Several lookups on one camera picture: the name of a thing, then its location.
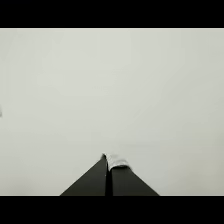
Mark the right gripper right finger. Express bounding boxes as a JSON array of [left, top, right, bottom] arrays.
[[109, 165, 160, 197]]

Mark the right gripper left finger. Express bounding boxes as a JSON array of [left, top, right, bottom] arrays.
[[60, 153, 108, 197]]

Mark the light grey garment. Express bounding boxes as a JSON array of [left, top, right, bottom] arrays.
[[102, 152, 133, 171]]

